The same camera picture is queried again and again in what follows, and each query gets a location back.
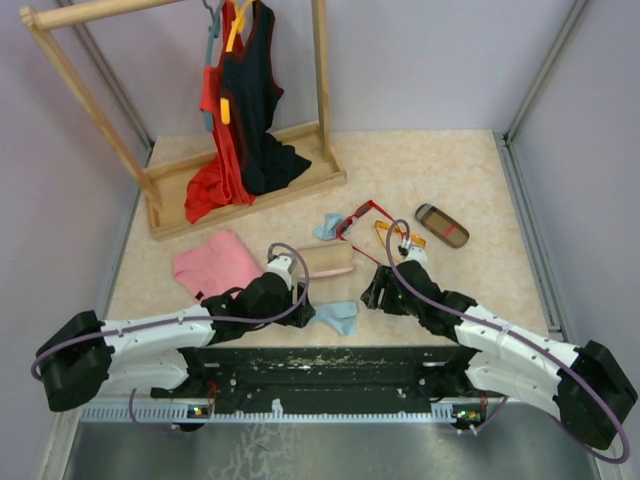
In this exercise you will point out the light blue cleaning cloth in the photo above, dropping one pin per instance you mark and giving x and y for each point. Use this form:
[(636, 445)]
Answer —
[(339, 316)]

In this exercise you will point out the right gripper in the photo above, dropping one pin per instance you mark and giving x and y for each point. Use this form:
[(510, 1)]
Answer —
[(373, 294)]

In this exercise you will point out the orange sunglasses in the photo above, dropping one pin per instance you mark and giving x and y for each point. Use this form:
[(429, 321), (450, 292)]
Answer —
[(390, 237)]

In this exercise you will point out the red sunglasses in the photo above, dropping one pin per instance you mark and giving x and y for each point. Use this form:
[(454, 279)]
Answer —
[(351, 221)]

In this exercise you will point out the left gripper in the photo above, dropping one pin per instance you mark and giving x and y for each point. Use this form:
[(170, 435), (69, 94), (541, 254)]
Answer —
[(300, 315)]

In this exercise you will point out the brown glasses case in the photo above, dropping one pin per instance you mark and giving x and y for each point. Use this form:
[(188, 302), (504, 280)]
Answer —
[(442, 226)]

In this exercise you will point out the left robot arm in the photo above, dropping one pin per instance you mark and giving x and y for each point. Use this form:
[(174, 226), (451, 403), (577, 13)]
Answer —
[(89, 357)]

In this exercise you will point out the grey-blue hanger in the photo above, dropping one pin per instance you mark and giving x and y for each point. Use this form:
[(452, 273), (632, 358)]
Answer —
[(214, 31)]

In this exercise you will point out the black tank top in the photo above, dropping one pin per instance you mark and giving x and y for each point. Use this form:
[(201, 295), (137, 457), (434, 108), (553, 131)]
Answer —
[(248, 85)]

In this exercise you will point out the wooden clothes rack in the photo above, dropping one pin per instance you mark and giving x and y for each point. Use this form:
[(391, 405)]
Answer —
[(165, 186)]

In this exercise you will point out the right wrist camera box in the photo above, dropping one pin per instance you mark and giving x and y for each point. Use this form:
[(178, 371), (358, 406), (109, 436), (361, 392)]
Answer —
[(411, 251)]

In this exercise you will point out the white cable duct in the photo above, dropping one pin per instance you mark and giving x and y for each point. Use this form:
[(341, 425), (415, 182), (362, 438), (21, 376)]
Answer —
[(148, 412)]

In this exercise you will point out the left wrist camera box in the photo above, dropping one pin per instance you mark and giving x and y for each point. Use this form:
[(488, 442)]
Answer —
[(283, 265)]

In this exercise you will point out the yellow hanger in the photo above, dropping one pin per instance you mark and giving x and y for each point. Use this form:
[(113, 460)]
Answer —
[(237, 26)]

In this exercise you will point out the small blue cloth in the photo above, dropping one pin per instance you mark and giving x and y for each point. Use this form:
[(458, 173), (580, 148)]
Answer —
[(328, 230)]

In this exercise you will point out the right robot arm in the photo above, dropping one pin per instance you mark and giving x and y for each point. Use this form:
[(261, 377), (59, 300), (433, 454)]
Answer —
[(582, 387)]

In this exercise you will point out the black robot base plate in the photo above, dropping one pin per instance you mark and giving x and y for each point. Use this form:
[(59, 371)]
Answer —
[(326, 380)]

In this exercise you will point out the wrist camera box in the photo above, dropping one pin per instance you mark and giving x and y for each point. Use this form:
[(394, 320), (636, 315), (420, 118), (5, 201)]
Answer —
[(283, 265), (411, 251)]

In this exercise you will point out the pink shirt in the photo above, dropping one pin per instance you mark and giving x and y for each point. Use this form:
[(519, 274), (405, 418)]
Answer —
[(221, 264)]

